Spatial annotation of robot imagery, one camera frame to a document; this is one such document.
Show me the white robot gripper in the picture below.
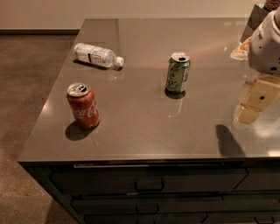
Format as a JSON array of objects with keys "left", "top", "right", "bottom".
[{"left": 234, "top": 10, "right": 280, "bottom": 124}]

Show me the green soda can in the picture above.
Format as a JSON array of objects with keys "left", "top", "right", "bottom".
[{"left": 165, "top": 52, "right": 191, "bottom": 94}]

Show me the red Coca-Cola can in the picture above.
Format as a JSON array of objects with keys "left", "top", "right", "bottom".
[{"left": 66, "top": 82, "right": 100, "bottom": 130}]

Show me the clear plastic water bottle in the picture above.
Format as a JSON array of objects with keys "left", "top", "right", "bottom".
[{"left": 73, "top": 43, "right": 124, "bottom": 68}]

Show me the snack bag on counter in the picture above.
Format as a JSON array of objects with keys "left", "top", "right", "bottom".
[{"left": 230, "top": 38, "right": 251, "bottom": 60}]

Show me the dark box with snacks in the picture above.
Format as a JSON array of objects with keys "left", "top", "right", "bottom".
[{"left": 240, "top": 0, "right": 280, "bottom": 43}]

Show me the dark drawer cabinet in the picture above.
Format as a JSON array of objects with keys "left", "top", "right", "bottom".
[{"left": 22, "top": 162, "right": 280, "bottom": 224}]

